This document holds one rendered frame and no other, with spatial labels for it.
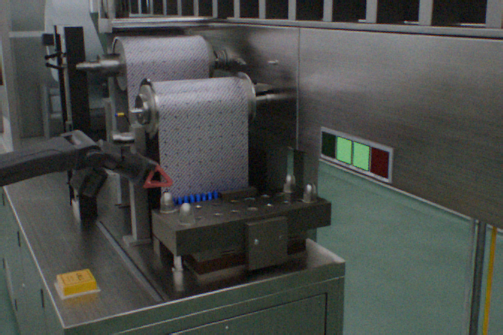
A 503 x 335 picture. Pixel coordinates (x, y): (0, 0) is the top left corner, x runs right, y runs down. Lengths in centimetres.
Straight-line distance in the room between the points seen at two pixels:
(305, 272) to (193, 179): 36
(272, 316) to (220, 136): 45
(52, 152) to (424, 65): 75
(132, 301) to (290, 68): 67
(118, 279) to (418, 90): 76
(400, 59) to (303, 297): 60
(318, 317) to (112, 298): 50
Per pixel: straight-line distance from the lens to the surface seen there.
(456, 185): 111
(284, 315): 145
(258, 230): 137
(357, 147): 129
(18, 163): 127
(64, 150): 131
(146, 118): 146
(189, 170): 150
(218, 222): 134
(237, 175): 155
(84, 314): 128
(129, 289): 136
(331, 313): 152
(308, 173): 183
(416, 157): 117
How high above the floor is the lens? 150
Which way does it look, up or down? 15 degrees down
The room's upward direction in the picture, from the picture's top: straight up
